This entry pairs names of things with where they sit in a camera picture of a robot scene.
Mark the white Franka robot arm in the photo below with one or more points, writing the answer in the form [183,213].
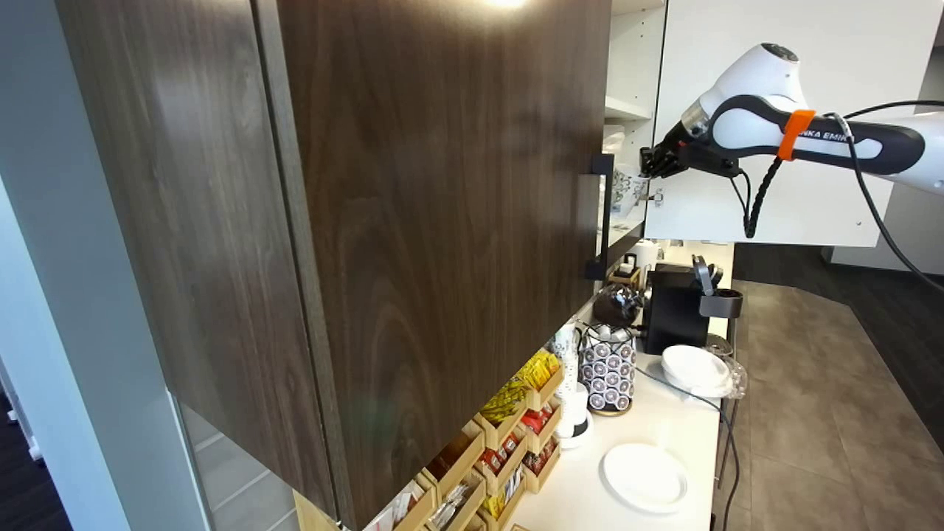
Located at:
[844,137]

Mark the white open cabinet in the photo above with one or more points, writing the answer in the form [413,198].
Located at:
[628,99]

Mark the dark round pot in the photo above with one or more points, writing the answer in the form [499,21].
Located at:
[617,307]

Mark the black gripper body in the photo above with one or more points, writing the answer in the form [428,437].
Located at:
[667,159]

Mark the wooden snack organizer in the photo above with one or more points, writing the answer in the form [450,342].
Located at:
[501,444]

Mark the black coffee machine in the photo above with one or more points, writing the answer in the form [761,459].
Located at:
[676,305]

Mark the dark brown wood cabinet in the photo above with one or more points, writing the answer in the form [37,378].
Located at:
[413,224]

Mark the patterned paper cup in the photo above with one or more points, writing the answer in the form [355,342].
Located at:
[625,192]

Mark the white cabinet door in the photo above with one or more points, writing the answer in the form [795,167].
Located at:
[816,210]

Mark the white cup lid stack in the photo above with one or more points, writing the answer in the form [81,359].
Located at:
[574,409]

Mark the white paper plate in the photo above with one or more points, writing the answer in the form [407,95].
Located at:
[643,475]

